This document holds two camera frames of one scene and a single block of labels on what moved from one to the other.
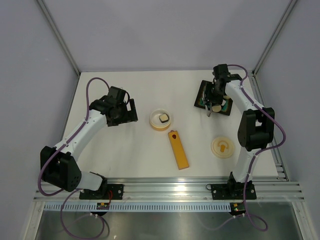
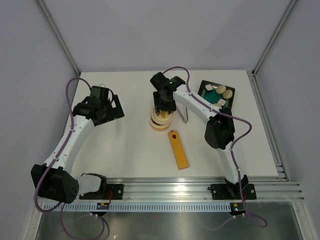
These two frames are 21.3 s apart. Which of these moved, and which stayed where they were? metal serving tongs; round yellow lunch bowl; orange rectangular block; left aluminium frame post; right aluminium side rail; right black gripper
Moved: right black gripper; metal serving tongs
Stayed: right aluminium side rail; round yellow lunch bowl; orange rectangular block; left aluminium frame post
